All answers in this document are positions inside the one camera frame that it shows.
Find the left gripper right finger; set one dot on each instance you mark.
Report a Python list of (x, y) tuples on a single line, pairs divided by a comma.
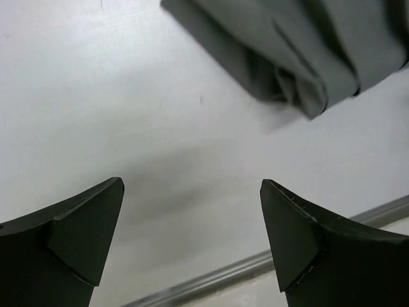
[(324, 259)]

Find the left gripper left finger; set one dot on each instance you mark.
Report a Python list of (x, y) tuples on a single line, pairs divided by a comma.
[(56, 255)]

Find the grey pleated skirt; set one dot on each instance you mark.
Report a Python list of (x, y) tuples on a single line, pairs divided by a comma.
[(313, 54)]

